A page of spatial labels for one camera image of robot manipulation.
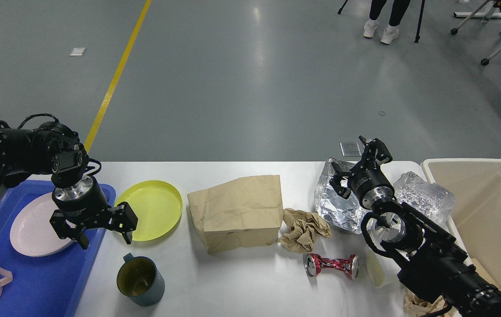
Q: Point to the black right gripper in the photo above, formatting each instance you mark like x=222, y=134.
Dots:
x=366, y=177

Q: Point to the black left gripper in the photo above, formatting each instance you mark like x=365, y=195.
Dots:
x=84, y=206

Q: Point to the yellow plate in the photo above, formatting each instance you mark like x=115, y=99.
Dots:
x=158, y=206

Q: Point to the teal mug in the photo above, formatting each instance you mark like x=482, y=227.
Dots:
x=140, y=280

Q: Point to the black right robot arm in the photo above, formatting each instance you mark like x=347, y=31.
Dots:
x=431, y=264

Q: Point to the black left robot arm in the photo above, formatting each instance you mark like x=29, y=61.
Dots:
x=56, y=150

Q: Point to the crumpled paper under arm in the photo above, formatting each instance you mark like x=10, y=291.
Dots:
x=417, y=307

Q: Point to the silver floor plate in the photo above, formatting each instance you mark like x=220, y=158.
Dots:
x=350, y=149

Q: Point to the silver foil bag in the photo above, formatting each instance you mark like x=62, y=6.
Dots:
x=345, y=214

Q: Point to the pink plate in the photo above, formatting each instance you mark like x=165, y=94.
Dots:
x=31, y=233

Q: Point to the blue plastic tray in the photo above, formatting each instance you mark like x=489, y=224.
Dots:
x=49, y=286

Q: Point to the crumpled brown paper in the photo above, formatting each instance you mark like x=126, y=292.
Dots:
x=305, y=227

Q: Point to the white paper cup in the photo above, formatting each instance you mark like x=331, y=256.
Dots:
x=381, y=270

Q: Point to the crushed red can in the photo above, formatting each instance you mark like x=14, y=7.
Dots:
x=315, y=263

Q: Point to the brown paper bag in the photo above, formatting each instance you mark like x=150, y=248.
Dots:
x=245, y=212

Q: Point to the beige plastic bin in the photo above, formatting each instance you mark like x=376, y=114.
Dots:
x=476, y=216

